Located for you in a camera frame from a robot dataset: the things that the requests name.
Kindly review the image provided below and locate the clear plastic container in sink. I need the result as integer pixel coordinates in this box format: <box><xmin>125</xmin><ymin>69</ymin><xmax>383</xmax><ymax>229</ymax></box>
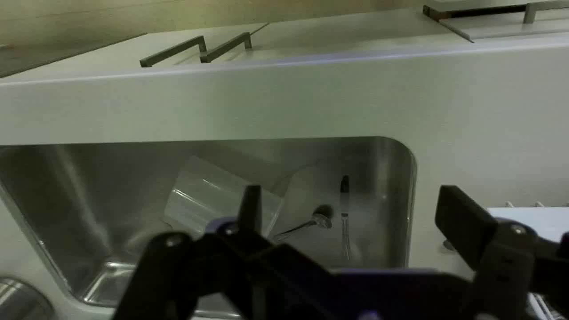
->
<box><xmin>162</xmin><ymin>155</ymin><xmax>290</xmax><ymax>238</ymax></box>

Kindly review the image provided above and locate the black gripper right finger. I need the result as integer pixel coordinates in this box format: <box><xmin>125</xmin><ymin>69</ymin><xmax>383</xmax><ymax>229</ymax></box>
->
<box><xmin>434</xmin><ymin>185</ymin><xmax>569</xmax><ymax>320</ymax></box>

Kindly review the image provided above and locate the stainless steel sink basin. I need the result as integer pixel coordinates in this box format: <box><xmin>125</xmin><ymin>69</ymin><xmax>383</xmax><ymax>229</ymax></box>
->
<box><xmin>0</xmin><ymin>137</ymin><xmax>416</xmax><ymax>308</ymax></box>

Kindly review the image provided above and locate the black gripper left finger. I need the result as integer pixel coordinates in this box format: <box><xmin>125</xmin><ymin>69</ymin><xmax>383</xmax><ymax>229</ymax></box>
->
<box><xmin>112</xmin><ymin>185</ymin><xmax>329</xmax><ymax>320</ymax></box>

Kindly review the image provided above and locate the white kitchen cabinet unit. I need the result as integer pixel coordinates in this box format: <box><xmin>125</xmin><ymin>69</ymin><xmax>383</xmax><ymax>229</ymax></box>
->
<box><xmin>0</xmin><ymin>11</ymin><xmax>569</xmax><ymax>320</ymax></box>

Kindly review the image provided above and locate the right cabinet door handle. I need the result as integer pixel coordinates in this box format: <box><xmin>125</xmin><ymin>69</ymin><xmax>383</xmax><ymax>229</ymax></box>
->
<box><xmin>199</xmin><ymin>32</ymin><xmax>253</xmax><ymax>64</ymax></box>

